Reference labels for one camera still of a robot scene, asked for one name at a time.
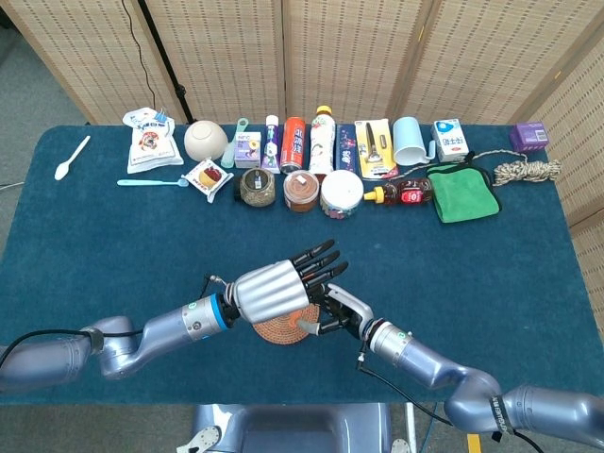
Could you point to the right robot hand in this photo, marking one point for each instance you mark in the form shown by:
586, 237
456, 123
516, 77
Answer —
354, 309

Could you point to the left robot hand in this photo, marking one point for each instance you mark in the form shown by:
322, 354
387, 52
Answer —
269, 292

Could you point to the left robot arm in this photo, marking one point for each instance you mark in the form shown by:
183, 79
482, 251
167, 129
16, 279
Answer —
165, 325

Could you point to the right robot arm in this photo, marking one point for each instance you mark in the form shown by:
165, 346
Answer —
424, 363

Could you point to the round woven rattan coaster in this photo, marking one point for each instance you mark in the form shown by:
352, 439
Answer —
278, 332

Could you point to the plastic jar of rubber bands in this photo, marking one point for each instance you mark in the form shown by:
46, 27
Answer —
301, 193

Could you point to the glass jar with seeds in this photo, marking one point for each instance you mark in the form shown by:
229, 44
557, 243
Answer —
257, 189

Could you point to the clear tub of binder clips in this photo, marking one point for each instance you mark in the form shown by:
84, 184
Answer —
340, 189

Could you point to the small cake snack packet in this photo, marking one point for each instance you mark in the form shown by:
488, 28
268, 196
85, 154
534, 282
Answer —
207, 179

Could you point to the honey bottle yellow cap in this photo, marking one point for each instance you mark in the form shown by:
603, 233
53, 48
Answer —
410, 192

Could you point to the blue grey robot torso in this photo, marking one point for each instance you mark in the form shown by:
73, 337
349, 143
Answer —
292, 429

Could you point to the mint green plastic opener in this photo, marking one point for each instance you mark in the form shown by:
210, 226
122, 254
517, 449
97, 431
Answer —
227, 160

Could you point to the purple white juice carton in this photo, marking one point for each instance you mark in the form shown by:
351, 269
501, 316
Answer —
247, 151

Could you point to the purple white toothpaste tube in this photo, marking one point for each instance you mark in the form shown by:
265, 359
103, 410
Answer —
271, 146

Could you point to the red drink can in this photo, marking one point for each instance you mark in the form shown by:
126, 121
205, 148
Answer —
292, 146

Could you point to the white bottle yellow cap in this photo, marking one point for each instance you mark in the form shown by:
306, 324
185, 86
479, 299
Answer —
322, 146

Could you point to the dark blue box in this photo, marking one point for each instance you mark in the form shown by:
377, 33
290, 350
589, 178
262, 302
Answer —
347, 151

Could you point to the blue carpet table cover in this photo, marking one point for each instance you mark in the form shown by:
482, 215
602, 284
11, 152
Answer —
118, 245

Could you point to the green microfibre cloth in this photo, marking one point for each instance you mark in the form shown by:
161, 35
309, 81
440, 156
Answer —
462, 193

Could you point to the razor in yellow blister pack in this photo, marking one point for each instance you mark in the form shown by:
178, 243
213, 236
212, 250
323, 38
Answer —
377, 151

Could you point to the beige bowl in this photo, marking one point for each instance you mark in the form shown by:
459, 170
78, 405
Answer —
205, 141

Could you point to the light blue toothbrush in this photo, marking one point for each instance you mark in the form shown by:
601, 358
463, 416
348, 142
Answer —
141, 182

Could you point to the light blue mug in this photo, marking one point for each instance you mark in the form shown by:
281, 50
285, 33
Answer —
408, 139

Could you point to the yellow floor tape strip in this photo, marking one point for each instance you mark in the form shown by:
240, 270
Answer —
473, 443

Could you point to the white printed snack bag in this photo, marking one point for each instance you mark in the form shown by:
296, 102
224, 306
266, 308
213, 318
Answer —
151, 146

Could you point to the white blue milk carton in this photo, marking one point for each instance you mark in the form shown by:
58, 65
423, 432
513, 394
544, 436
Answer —
450, 141

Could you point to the blue binder clip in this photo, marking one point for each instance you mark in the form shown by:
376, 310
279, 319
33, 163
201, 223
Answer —
162, 115

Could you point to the white plastic spoon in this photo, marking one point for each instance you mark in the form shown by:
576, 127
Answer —
62, 170

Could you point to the purple box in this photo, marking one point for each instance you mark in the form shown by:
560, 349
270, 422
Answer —
528, 137

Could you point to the black tripod pole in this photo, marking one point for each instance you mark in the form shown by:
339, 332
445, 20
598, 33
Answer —
162, 52

